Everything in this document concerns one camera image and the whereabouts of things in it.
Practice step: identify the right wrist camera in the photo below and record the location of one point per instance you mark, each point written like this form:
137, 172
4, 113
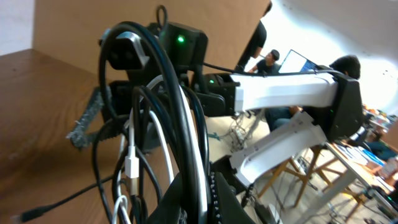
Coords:
127, 52

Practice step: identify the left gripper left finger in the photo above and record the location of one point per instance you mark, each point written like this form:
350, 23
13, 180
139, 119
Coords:
168, 210

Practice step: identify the open laptop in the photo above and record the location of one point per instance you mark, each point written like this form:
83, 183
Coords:
295, 62

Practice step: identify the seated person dark hair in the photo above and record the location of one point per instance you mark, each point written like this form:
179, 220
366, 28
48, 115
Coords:
286, 105

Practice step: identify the person in black shirt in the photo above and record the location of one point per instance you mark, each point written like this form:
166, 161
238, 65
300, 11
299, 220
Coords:
268, 65

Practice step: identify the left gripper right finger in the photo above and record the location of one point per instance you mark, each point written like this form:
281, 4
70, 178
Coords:
223, 207

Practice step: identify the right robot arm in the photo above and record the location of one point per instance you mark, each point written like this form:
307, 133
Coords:
338, 113

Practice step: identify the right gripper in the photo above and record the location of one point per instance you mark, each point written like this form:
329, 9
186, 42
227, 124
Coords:
125, 98

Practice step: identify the wooden stool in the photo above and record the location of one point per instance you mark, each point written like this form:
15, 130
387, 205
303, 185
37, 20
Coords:
289, 166

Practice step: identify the wooden side panel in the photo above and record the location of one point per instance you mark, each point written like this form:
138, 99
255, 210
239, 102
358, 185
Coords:
81, 32

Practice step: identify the cluttered work table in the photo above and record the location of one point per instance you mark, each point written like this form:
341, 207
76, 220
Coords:
361, 173

